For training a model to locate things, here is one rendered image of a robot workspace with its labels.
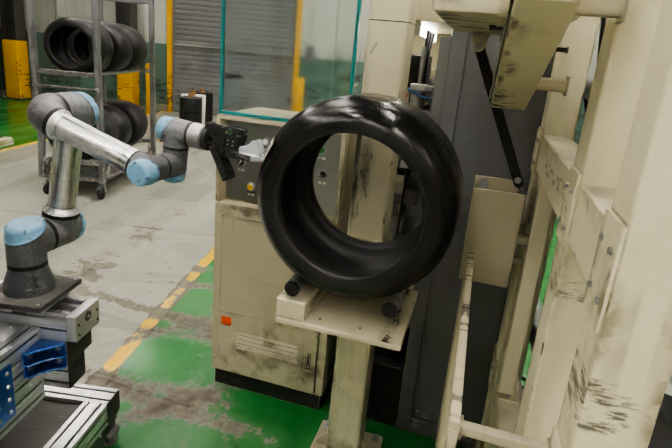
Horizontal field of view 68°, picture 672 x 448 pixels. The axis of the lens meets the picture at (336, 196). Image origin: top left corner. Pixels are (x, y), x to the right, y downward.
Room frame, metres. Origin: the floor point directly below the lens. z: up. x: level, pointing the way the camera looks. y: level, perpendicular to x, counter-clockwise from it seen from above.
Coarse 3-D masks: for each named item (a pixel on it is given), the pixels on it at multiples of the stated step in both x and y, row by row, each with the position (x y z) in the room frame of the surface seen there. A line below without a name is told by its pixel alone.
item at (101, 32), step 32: (32, 0) 4.54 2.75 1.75; (96, 0) 4.51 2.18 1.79; (128, 0) 5.77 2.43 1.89; (32, 32) 4.52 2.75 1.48; (64, 32) 4.90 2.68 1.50; (96, 32) 4.51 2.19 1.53; (128, 32) 5.44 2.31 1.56; (32, 64) 4.52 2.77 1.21; (64, 64) 4.83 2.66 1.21; (96, 64) 4.51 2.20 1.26; (128, 64) 5.43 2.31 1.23; (96, 96) 4.51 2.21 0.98; (96, 128) 4.59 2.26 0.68; (128, 128) 5.13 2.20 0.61; (96, 160) 4.68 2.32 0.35
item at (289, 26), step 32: (224, 0) 2.05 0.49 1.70; (256, 0) 2.02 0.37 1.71; (288, 0) 1.99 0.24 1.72; (320, 0) 1.96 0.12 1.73; (352, 0) 1.92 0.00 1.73; (224, 32) 2.06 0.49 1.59; (256, 32) 2.02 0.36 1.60; (288, 32) 1.99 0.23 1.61; (320, 32) 1.95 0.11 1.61; (352, 32) 1.92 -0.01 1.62; (224, 64) 2.06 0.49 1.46; (256, 64) 2.02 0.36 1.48; (288, 64) 1.98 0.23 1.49; (320, 64) 1.95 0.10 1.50; (352, 64) 1.91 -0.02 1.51; (224, 96) 2.05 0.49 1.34; (256, 96) 2.02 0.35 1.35; (288, 96) 1.98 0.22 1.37; (320, 96) 1.95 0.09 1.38
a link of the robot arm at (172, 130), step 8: (160, 120) 1.49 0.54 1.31; (168, 120) 1.48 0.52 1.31; (176, 120) 1.48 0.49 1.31; (184, 120) 1.49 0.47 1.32; (160, 128) 1.47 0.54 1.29; (168, 128) 1.47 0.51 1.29; (176, 128) 1.46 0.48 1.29; (184, 128) 1.46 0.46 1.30; (160, 136) 1.48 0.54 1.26; (168, 136) 1.47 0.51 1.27; (176, 136) 1.46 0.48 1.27; (184, 136) 1.45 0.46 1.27; (168, 144) 1.47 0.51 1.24; (176, 144) 1.47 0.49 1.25; (184, 144) 1.47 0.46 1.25
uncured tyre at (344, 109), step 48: (384, 96) 1.40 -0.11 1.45; (288, 144) 1.29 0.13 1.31; (384, 144) 1.22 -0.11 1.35; (432, 144) 1.22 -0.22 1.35; (288, 192) 1.53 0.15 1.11; (432, 192) 1.19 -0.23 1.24; (288, 240) 1.28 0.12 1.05; (336, 240) 1.52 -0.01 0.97; (432, 240) 1.18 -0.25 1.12; (336, 288) 1.24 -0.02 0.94; (384, 288) 1.21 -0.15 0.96
